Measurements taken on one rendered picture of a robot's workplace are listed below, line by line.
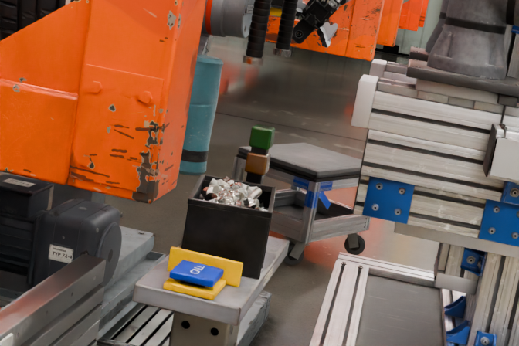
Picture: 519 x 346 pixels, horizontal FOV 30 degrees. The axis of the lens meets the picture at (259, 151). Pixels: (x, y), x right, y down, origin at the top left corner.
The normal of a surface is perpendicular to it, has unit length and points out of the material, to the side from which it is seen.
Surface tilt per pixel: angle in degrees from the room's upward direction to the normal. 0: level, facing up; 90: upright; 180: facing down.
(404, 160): 90
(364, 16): 90
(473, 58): 72
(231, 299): 0
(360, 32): 90
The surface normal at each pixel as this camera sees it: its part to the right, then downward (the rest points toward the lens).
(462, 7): -0.67, 0.03
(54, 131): -0.20, 0.15
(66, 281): 0.17, -0.97
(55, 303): 0.97, 0.20
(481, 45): 0.08, -0.11
